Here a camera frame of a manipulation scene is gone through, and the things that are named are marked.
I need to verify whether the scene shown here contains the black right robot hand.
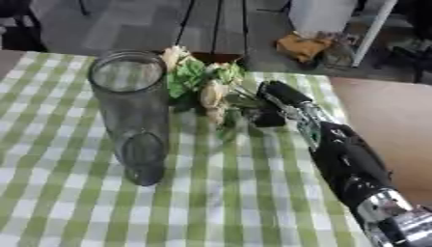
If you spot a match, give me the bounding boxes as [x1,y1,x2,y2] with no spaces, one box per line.
[244,80,397,209]

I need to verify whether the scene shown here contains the cream flower bouquet green leaves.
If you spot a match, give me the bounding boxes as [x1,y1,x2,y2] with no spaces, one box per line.
[158,44,267,143]

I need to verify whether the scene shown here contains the clear glass vase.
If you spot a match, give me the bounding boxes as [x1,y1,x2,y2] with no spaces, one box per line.
[86,49,173,187]

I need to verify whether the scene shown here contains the tan bag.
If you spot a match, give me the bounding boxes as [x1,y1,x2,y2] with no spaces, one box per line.
[273,32,335,65]

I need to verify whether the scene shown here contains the white pole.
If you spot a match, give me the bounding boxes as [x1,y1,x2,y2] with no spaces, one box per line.
[349,0,400,69]

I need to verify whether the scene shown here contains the white cabinet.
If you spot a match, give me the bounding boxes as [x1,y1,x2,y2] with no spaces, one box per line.
[286,0,360,34]

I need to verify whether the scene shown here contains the black tripod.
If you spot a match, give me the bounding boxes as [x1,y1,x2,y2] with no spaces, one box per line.
[172,0,252,63]

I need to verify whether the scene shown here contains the black chair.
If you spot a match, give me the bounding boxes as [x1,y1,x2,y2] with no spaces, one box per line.
[0,0,49,53]

